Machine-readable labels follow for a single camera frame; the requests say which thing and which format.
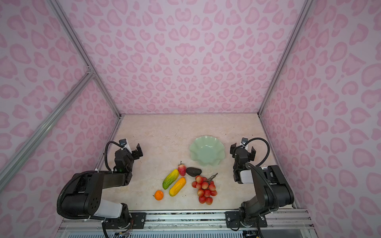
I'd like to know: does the green yellow fake mango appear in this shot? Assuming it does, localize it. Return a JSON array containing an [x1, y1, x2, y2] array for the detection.
[[162, 169, 179, 190]]

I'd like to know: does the small fake orange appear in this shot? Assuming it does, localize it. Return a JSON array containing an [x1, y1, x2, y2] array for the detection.
[[154, 190, 164, 201]]

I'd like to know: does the dark fake avocado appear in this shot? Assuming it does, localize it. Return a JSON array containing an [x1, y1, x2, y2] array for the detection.
[[186, 167, 202, 177]]

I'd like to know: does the red pink fake peach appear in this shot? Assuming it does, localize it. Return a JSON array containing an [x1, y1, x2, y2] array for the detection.
[[178, 162, 187, 177]]

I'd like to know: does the red fake lychee bunch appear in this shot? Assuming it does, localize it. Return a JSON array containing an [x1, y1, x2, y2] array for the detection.
[[191, 173, 218, 205]]

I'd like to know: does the yellow orange fake mango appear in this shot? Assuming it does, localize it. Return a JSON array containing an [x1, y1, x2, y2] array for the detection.
[[169, 178, 186, 197]]

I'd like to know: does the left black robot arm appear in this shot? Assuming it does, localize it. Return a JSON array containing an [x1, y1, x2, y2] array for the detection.
[[57, 139, 143, 229]]

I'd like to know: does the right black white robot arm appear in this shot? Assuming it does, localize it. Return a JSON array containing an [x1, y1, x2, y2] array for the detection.
[[225, 143, 294, 231]]

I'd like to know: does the green scalloped fruit bowl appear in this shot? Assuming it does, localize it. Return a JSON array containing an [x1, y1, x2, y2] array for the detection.
[[189, 135, 225, 166]]

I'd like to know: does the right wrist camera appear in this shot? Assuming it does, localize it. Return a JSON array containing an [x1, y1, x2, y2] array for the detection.
[[240, 137, 249, 148]]

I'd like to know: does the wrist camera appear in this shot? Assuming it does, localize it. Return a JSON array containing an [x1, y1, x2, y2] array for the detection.
[[240, 137, 249, 148], [119, 138, 132, 153]]

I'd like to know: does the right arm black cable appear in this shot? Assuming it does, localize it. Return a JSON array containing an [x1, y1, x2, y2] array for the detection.
[[243, 137, 279, 209]]

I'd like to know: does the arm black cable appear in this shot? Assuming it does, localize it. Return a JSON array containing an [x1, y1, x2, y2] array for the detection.
[[104, 140, 123, 172], [243, 137, 279, 209]]

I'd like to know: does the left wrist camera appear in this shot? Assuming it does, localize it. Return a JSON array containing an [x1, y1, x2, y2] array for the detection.
[[119, 138, 132, 153]]

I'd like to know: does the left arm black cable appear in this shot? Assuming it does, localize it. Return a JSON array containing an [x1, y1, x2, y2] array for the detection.
[[104, 140, 123, 172]]

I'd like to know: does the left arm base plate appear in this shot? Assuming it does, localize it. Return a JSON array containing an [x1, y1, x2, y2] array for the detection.
[[102, 212, 147, 230]]

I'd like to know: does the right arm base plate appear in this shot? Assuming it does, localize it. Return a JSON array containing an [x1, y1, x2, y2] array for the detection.
[[224, 210, 267, 230]]

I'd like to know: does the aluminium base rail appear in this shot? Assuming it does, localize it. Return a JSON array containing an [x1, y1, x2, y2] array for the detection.
[[55, 208, 318, 238]]

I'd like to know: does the diagonal aluminium frame bar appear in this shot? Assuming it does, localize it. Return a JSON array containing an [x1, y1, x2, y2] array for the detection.
[[1, 70, 94, 191]]

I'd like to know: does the right corner aluminium post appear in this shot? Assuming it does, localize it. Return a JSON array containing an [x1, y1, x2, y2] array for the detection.
[[258, 0, 316, 118]]

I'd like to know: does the corner aluminium post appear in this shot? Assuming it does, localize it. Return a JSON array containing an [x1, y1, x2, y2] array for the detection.
[[47, 0, 122, 119], [258, 0, 316, 118]]

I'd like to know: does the left corner aluminium post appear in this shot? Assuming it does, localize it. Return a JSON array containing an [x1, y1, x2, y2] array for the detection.
[[47, 0, 122, 119]]

